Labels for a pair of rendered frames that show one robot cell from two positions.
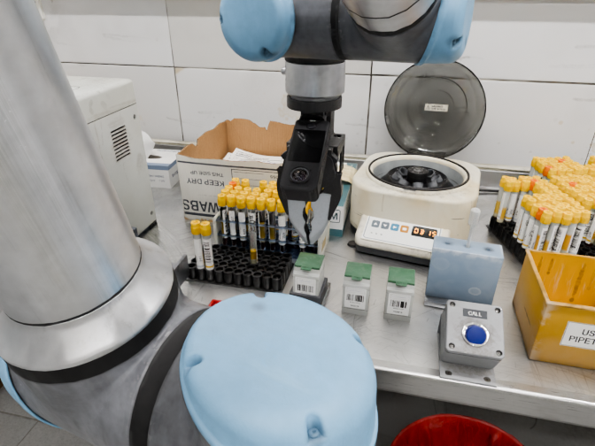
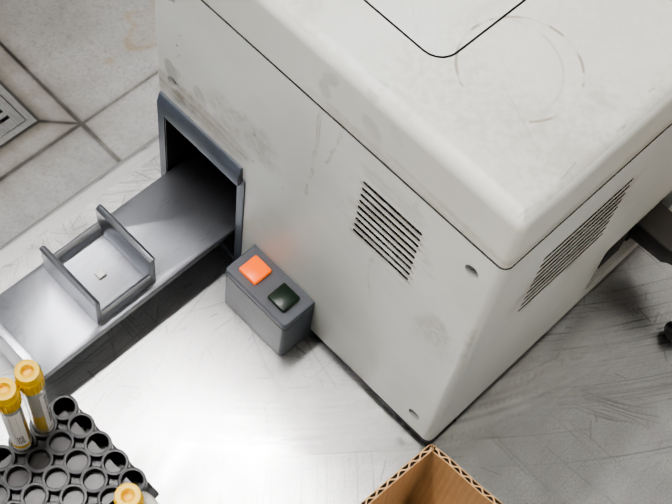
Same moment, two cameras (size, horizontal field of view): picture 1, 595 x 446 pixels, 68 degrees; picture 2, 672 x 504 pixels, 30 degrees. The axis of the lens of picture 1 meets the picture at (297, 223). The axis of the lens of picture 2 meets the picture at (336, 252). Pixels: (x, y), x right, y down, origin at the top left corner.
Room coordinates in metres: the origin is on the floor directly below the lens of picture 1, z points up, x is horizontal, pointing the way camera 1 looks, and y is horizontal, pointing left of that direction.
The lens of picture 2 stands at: (0.89, -0.02, 1.68)
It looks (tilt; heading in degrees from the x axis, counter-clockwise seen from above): 61 degrees down; 113
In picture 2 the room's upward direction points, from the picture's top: 11 degrees clockwise
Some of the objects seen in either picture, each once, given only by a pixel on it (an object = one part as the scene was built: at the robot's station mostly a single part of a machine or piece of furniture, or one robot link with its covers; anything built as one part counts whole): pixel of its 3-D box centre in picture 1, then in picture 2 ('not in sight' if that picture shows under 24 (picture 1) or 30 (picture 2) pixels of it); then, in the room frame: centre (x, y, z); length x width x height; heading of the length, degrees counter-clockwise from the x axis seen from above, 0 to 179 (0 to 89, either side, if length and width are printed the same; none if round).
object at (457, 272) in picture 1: (461, 273); not in sight; (0.57, -0.26, 0.92); 0.10 x 0.07 x 0.10; 72
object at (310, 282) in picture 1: (309, 280); not in sight; (0.56, -0.02, 0.92); 0.05 x 0.04 x 0.06; 165
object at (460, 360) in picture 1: (468, 326); not in sight; (0.46, -0.23, 0.92); 0.13 x 0.07 x 0.08; 167
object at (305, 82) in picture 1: (312, 79); not in sight; (0.57, -0.02, 1.22); 0.08 x 0.08 x 0.05
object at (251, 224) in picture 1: (252, 248); not in sight; (0.65, 0.08, 0.93); 0.01 x 0.01 x 0.10
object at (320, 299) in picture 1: (308, 294); not in sight; (0.56, -0.02, 0.89); 0.09 x 0.05 x 0.04; 165
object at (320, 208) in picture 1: (323, 211); not in sight; (0.57, -0.04, 1.04); 0.06 x 0.03 x 0.09; 165
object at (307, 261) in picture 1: (309, 262); not in sight; (0.56, -0.02, 0.95); 0.05 x 0.04 x 0.01; 165
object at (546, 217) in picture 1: (540, 239); not in sight; (0.66, -0.42, 0.93); 0.02 x 0.02 x 0.11
